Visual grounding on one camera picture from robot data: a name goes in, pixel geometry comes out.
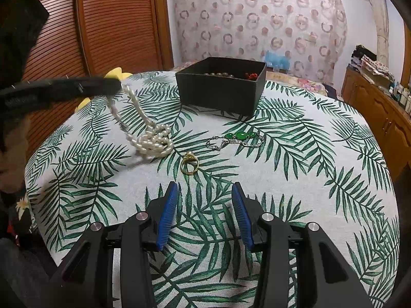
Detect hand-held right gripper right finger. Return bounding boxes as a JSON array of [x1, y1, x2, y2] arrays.
[[231, 181, 375, 308]]

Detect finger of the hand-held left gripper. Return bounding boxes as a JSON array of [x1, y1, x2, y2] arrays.
[[75, 76, 123, 99]]

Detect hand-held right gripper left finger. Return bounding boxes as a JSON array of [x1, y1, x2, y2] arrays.
[[48, 181, 179, 308]]

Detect gold ring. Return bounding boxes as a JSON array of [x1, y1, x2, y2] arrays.
[[179, 151, 201, 176]]

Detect white pearl necklace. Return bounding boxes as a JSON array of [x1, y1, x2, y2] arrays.
[[107, 83, 176, 160]]

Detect green gem silver bracelet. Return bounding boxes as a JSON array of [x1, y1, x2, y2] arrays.
[[205, 130, 266, 152]]

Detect black square box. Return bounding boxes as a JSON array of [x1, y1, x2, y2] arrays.
[[175, 56, 267, 117]]

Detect person's left hand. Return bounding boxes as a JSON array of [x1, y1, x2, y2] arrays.
[[0, 115, 33, 196]]

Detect yellow plush toy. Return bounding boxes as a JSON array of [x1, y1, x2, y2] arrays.
[[73, 67, 132, 113]]

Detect leaf print tablecloth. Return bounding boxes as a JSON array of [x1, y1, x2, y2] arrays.
[[24, 71, 400, 308]]

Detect brown slatted wooden wardrobe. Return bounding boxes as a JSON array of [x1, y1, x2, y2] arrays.
[[17, 0, 174, 155]]

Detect small cardboard box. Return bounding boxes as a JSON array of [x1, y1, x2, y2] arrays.
[[266, 71, 290, 83]]

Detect floral bed blanket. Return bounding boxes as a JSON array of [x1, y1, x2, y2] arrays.
[[266, 69, 338, 97]]

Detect dark floral cloth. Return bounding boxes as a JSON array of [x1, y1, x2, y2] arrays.
[[0, 191, 60, 308]]

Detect blue plastic bag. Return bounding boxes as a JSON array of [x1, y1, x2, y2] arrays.
[[265, 50, 291, 70]]

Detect wooden sideboard cabinet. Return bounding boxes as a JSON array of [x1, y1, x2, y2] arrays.
[[340, 66, 411, 181]]

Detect group of toiletry bottles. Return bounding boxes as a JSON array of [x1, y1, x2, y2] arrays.
[[388, 81, 411, 117]]

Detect dark folded clothes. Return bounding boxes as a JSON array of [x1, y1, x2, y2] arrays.
[[350, 45, 376, 69]]

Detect folded floral cloth stack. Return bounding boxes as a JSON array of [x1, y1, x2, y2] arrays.
[[361, 54, 396, 83]]

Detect tied beige curtain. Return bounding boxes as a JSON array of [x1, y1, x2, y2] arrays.
[[365, 0, 391, 62]]

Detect ring pattern sheer curtain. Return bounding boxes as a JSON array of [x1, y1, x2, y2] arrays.
[[165, 0, 349, 75]]

